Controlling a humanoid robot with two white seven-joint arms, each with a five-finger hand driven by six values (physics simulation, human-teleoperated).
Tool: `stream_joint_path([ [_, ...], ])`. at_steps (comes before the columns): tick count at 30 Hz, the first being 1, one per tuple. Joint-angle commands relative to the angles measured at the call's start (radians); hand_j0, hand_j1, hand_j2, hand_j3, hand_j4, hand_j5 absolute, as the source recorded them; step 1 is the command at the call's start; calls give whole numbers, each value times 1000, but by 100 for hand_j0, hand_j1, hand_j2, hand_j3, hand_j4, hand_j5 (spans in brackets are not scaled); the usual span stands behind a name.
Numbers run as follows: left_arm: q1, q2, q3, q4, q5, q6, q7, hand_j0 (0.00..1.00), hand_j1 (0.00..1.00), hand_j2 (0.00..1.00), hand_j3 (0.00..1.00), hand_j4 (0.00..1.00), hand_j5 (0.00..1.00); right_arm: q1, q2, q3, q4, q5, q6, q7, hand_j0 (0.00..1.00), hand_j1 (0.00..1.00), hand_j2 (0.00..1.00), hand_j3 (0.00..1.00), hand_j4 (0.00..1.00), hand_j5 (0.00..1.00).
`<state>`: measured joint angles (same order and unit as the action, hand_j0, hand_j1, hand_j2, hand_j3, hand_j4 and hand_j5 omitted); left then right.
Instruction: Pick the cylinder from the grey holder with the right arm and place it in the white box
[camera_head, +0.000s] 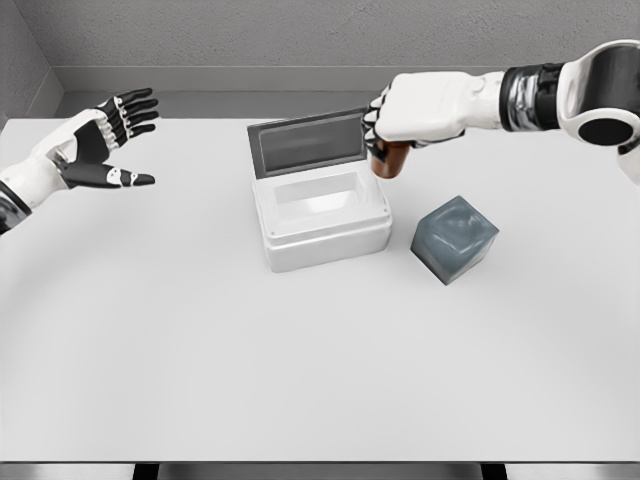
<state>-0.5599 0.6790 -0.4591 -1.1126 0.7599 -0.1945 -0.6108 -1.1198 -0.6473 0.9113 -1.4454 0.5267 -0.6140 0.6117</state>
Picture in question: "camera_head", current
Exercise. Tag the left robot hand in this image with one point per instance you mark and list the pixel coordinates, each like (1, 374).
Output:
(90, 137)

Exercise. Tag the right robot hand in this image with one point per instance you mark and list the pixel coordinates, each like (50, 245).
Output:
(425, 112)

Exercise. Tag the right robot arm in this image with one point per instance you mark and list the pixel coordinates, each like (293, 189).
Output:
(565, 95)

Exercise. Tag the grey box lid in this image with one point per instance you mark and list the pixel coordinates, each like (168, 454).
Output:
(310, 145)

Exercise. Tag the white box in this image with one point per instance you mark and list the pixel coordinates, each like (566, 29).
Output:
(320, 225)

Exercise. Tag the brown cup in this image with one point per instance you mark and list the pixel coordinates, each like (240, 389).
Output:
(390, 160)

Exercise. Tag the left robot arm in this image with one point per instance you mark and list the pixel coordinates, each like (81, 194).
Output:
(22, 182)

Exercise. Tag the grey-blue cube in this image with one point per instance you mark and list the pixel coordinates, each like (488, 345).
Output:
(454, 245)

